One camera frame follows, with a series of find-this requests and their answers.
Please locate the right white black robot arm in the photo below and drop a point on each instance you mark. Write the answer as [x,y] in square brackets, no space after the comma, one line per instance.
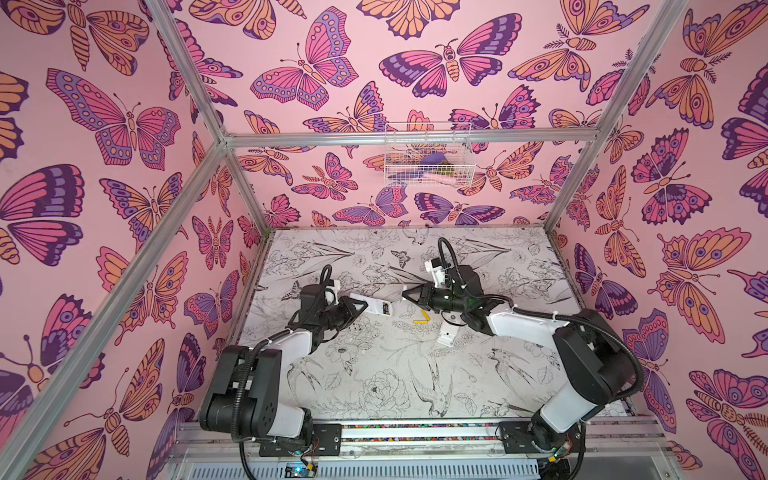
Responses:
[599,366]

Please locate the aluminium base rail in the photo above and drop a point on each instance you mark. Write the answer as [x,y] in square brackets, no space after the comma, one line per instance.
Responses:
[610,448]

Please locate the white wire basket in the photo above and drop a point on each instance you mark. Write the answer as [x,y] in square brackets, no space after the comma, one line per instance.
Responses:
[419,156]

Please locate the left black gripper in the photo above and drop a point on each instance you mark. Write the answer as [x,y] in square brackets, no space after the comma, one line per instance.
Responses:
[345,305]

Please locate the purple item in basket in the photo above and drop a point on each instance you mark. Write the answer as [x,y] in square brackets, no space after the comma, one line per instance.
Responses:
[434,160]

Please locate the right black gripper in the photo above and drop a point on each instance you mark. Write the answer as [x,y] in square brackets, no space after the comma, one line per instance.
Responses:
[442,299]

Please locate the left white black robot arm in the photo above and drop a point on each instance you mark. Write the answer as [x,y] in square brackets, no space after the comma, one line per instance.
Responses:
[244,399]

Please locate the white remote control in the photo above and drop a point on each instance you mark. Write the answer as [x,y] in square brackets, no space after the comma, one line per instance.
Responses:
[447,334]

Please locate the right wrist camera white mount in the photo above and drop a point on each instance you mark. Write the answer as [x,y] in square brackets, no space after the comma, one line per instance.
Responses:
[438,273]

